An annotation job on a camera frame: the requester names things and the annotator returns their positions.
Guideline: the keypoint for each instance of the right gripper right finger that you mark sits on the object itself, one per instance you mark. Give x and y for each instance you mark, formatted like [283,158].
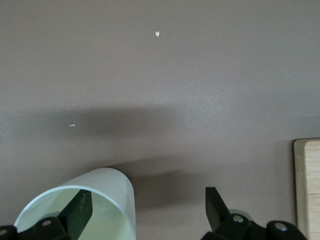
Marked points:
[216,212]

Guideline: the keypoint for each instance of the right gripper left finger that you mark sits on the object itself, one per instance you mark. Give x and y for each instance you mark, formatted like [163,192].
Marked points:
[75,215]

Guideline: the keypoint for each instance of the white plastic cup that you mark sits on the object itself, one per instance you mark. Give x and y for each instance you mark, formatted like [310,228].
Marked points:
[112,182]

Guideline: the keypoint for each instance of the bamboo cutting board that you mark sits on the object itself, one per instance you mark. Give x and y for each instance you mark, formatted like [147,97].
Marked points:
[310,187]

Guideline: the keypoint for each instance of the brown table mat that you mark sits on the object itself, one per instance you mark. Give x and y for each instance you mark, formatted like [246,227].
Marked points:
[175,75]

